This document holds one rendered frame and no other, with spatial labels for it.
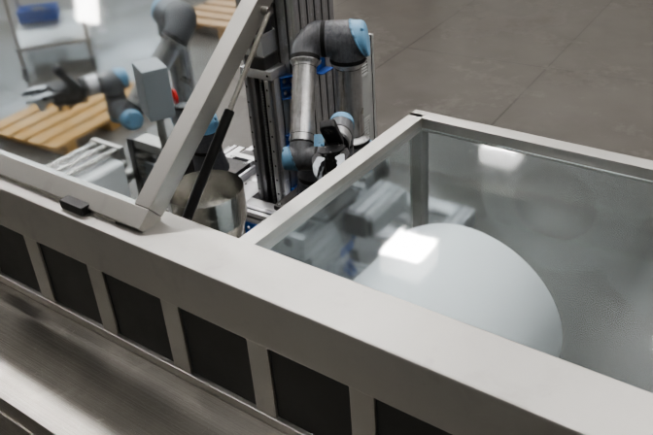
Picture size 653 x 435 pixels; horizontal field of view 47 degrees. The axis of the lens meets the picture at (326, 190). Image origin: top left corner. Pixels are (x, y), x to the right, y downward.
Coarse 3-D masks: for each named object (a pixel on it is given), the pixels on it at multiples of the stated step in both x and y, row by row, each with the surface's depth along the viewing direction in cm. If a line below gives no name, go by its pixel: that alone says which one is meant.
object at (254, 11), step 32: (256, 0) 107; (224, 32) 108; (256, 32) 109; (224, 64) 105; (192, 96) 105; (192, 128) 103; (224, 128) 106; (0, 160) 117; (160, 160) 103; (64, 192) 108; (96, 192) 106; (160, 192) 101; (192, 192) 105; (128, 224) 101
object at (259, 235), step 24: (408, 120) 138; (432, 120) 137; (456, 120) 136; (384, 144) 130; (504, 144) 130; (528, 144) 128; (552, 144) 126; (336, 168) 124; (360, 168) 125; (600, 168) 122; (624, 168) 119; (648, 168) 117; (312, 192) 117; (288, 216) 112; (264, 240) 108
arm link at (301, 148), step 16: (304, 32) 236; (304, 48) 235; (320, 48) 235; (304, 64) 235; (304, 80) 234; (304, 96) 232; (304, 112) 231; (304, 128) 230; (304, 144) 229; (288, 160) 229; (304, 160) 228
